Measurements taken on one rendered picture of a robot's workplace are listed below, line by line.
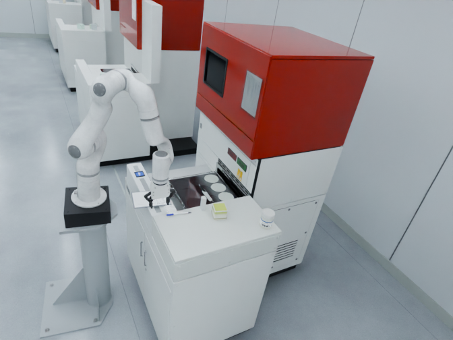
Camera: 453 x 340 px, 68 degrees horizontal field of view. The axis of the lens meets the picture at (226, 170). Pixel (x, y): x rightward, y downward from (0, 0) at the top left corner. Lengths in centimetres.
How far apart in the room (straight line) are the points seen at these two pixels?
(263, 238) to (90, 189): 98
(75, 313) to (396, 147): 276
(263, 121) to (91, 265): 140
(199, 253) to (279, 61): 102
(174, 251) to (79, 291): 114
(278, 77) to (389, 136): 159
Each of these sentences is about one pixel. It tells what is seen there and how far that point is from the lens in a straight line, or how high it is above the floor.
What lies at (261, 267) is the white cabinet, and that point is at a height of 71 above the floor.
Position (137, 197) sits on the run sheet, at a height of 97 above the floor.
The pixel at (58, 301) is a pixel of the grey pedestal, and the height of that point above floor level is 4.
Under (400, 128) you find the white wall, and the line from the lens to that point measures 310.
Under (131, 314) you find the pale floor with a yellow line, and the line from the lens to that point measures 264.
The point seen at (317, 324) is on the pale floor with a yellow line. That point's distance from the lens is 281.
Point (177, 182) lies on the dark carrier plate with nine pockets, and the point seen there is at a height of 90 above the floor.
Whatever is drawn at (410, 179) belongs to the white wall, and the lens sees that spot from 311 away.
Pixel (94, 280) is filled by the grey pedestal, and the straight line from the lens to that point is 248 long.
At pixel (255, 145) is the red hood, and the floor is 132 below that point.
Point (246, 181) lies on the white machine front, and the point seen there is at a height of 102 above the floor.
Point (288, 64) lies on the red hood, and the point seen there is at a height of 177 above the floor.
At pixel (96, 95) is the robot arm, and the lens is 159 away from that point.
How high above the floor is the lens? 218
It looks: 32 degrees down
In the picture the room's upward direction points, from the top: 9 degrees clockwise
